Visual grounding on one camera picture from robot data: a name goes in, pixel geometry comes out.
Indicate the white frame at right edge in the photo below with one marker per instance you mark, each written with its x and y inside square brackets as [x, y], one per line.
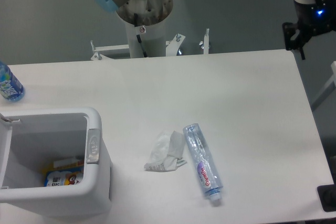
[325, 91]

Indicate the blue labelled water bottle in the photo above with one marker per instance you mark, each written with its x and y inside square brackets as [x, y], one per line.
[11, 88]

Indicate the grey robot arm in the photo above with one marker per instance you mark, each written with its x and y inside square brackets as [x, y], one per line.
[145, 24]

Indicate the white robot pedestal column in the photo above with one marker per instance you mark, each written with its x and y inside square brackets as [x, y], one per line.
[144, 22]

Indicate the clear plastic bottle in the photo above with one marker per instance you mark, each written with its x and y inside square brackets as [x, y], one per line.
[207, 174]

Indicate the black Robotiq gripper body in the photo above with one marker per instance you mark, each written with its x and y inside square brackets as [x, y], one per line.
[316, 20]

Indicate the black clamp at table edge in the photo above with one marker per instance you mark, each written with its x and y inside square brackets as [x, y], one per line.
[327, 197]

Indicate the white metal base frame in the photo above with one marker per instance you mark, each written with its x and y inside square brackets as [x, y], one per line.
[173, 48]

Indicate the colourful snack package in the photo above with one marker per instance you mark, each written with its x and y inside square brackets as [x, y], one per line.
[64, 172]

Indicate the white trash can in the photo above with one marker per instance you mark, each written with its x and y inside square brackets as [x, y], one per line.
[31, 140]

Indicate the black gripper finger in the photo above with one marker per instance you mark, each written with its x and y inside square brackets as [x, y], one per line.
[291, 34]
[300, 41]

